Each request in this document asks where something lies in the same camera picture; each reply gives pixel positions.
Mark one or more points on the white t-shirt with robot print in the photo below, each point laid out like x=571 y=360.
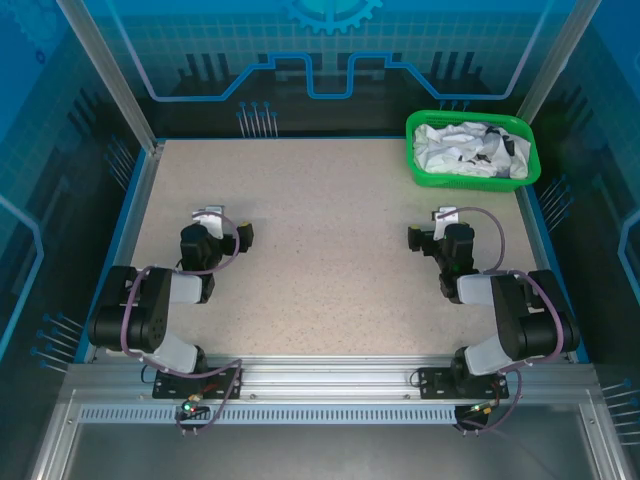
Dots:
x=465 y=150

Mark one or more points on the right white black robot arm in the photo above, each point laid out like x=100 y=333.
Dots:
x=525 y=325

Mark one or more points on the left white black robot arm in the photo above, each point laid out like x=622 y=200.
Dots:
x=140 y=320

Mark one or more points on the green plastic basket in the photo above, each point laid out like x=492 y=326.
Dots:
x=425 y=177

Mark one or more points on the small connector board with LEDs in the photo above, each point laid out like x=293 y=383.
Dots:
x=477 y=411
x=190 y=407

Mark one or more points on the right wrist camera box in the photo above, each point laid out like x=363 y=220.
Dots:
x=442 y=220

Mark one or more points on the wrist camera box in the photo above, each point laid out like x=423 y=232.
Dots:
x=212 y=217
x=442 y=220

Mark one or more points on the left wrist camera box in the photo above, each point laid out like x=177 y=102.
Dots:
x=212 y=217

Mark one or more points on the aluminium table side rail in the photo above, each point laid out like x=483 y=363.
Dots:
x=529 y=205
x=150 y=165

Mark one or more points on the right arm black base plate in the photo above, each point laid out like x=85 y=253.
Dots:
x=435 y=382

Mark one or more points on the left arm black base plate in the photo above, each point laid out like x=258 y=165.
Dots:
x=230 y=382

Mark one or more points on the aluminium mounting rail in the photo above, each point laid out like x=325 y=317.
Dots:
x=330 y=375

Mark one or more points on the aluminium frame post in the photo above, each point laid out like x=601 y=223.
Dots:
x=555 y=60
x=115 y=75

